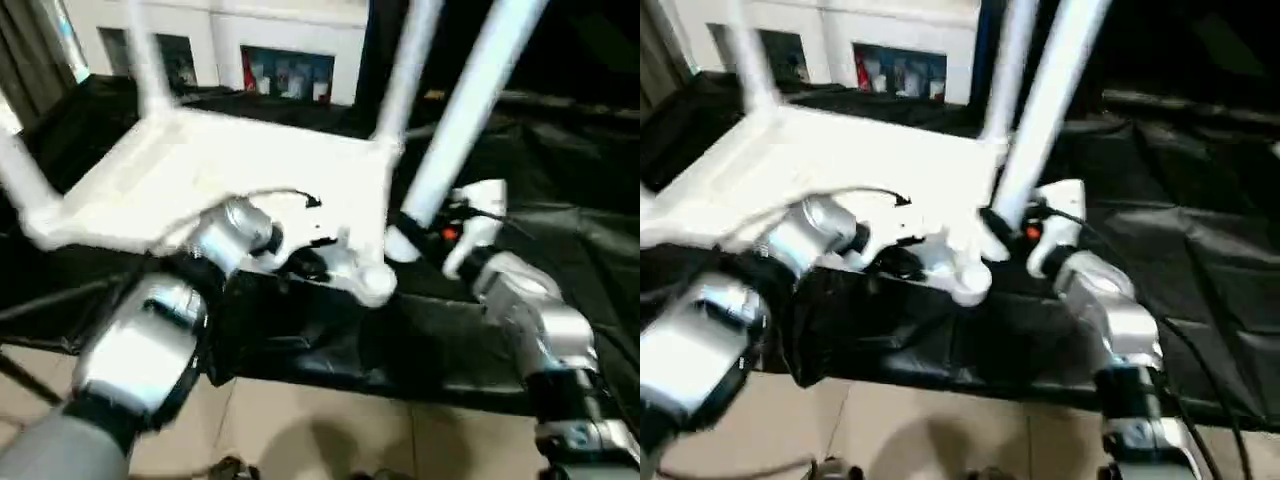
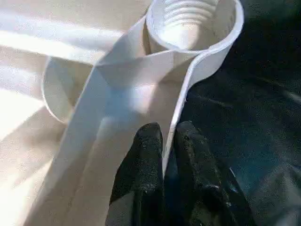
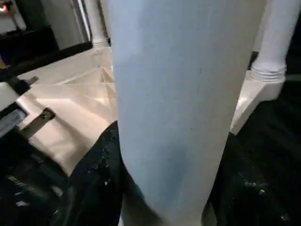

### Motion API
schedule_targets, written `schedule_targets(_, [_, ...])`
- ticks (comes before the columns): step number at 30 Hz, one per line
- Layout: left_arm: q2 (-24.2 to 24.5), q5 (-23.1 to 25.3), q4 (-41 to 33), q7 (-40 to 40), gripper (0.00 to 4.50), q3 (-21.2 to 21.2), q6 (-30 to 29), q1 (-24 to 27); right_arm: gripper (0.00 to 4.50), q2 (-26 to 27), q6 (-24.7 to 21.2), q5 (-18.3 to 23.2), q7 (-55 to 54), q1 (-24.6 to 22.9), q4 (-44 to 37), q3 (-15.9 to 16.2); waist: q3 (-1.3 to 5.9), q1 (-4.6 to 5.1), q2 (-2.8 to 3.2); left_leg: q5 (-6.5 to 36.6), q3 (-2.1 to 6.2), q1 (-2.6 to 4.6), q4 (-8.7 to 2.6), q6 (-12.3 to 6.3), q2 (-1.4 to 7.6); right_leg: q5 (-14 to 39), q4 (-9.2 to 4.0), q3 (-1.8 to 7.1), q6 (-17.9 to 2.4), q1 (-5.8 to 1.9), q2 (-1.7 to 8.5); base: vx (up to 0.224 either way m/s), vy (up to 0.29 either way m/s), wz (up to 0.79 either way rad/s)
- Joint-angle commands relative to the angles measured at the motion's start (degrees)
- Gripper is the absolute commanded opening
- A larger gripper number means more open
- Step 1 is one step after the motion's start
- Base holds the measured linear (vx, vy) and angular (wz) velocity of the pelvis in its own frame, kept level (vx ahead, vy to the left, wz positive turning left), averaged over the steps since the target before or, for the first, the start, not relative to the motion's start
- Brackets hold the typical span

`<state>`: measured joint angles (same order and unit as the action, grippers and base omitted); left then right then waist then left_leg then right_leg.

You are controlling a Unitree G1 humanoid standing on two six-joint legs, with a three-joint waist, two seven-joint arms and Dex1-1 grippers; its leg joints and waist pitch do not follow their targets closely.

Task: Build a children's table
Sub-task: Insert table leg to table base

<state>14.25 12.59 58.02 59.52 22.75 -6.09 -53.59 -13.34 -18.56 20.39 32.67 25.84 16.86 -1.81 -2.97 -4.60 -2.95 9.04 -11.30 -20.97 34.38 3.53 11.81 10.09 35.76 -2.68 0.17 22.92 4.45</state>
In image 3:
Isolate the grey curtain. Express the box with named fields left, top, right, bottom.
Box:
left=44, top=0, right=92, bottom=50

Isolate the white plastic table top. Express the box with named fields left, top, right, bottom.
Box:
left=16, top=43, right=286, bottom=177

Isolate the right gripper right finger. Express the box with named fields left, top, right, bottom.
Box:
left=206, top=133, right=301, bottom=226

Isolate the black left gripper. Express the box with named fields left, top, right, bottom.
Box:
left=0, top=131, right=70, bottom=226

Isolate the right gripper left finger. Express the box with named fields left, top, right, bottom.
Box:
left=50, top=121, right=126, bottom=226

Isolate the white plastic table leg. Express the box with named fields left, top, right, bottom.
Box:
left=249, top=0, right=298, bottom=82
left=107, top=0, right=268, bottom=226
left=84, top=0, right=111, bottom=49

